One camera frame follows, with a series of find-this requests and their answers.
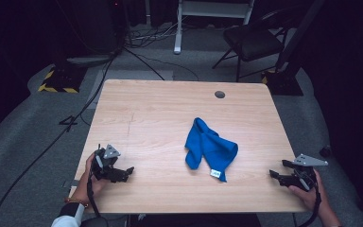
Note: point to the grey table grommet cap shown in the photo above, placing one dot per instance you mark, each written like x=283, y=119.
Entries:
x=219, y=94

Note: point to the black folding chair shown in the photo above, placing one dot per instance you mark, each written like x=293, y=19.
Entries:
x=252, y=42

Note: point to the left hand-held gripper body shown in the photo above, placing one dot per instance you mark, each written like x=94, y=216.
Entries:
x=104, y=164

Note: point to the person's right hand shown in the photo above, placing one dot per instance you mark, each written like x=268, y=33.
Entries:
x=312, y=197

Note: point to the dark equipment cabinet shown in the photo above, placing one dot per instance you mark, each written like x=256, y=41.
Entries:
x=97, y=25

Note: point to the black slanted stand pole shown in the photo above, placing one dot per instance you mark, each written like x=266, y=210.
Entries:
x=297, y=34

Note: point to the blue cloth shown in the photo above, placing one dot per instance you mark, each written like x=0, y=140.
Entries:
x=211, y=151

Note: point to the person's left hand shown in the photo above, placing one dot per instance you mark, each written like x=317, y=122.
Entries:
x=83, y=184

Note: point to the black yellow striped base plate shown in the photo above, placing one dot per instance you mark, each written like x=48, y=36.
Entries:
x=280, y=83
x=61, y=80

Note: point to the black caster wheel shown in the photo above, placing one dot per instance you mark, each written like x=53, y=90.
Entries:
x=325, y=152

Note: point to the grey tape strip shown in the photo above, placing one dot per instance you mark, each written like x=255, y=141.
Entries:
x=71, y=183

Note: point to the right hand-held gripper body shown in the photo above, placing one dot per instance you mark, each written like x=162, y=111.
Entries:
x=305, y=176

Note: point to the white metal stand frame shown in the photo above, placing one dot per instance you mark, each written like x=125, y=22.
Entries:
x=201, y=12

